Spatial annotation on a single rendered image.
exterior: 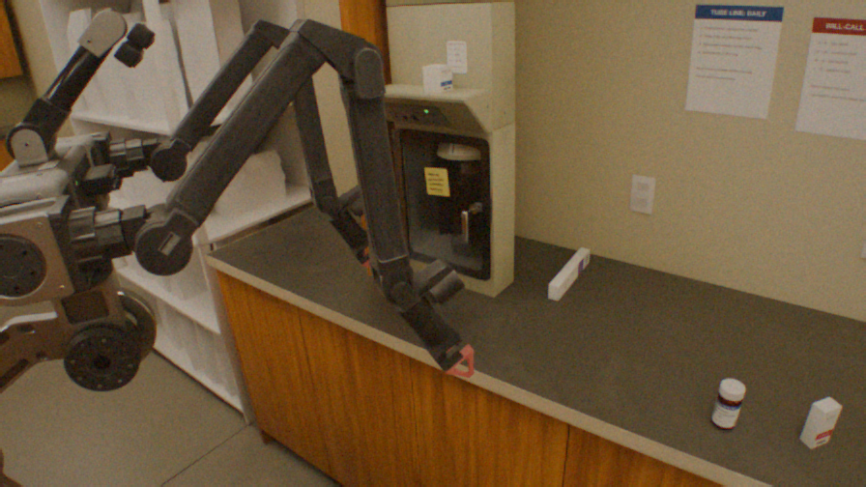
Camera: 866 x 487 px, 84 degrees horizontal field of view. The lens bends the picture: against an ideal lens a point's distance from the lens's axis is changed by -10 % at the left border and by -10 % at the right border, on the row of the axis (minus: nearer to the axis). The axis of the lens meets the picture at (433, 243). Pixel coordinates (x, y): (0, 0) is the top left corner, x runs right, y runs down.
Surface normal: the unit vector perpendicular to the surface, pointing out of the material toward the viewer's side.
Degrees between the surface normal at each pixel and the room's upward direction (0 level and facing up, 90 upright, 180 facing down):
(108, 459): 0
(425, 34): 90
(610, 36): 90
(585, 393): 0
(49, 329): 90
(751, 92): 90
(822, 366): 0
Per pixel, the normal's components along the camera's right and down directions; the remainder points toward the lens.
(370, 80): 0.41, 0.36
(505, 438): -0.61, 0.36
